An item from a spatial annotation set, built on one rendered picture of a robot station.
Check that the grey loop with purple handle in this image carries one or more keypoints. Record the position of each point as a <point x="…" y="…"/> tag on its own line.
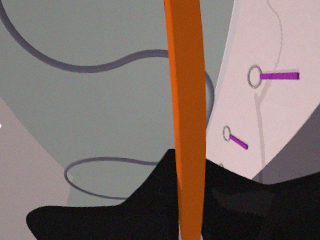
<point x="233" y="138"/>
<point x="273" y="76"/>

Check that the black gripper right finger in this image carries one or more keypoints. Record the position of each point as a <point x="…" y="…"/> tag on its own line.
<point x="237" y="208"/>

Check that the orange long bar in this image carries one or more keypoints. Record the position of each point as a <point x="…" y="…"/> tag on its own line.
<point x="189" y="109"/>

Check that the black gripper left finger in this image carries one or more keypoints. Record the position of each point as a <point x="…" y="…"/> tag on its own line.
<point x="150" y="213"/>

